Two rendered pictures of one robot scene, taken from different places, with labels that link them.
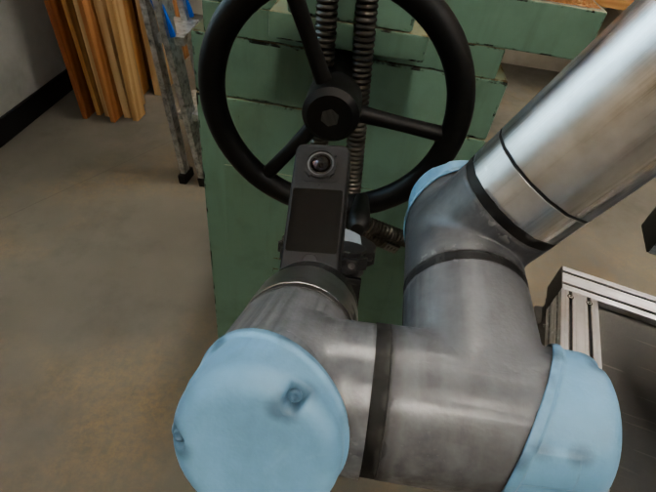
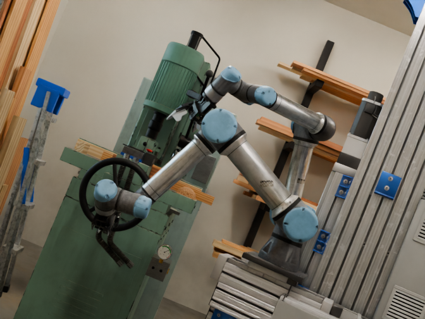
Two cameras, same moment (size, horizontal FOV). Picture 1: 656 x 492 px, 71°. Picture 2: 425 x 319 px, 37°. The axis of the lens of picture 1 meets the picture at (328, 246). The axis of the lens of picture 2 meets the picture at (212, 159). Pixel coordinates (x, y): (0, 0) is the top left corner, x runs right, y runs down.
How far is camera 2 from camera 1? 2.05 m
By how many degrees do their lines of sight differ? 45
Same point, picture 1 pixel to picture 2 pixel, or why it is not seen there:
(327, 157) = not seen: hidden behind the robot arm
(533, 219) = (148, 190)
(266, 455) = (107, 187)
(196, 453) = (99, 186)
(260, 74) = (90, 195)
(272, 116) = not seen: hidden behind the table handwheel
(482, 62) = (162, 207)
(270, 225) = (69, 259)
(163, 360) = not seen: outside the picture
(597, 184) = (157, 185)
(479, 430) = (133, 195)
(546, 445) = (140, 198)
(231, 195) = (58, 240)
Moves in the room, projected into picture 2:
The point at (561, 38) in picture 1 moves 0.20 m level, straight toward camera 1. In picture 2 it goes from (184, 205) to (166, 200)
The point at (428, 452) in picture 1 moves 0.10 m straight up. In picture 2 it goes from (126, 197) to (137, 169)
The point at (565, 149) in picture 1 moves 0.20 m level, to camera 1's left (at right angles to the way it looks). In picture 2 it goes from (153, 180) to (101, 158)
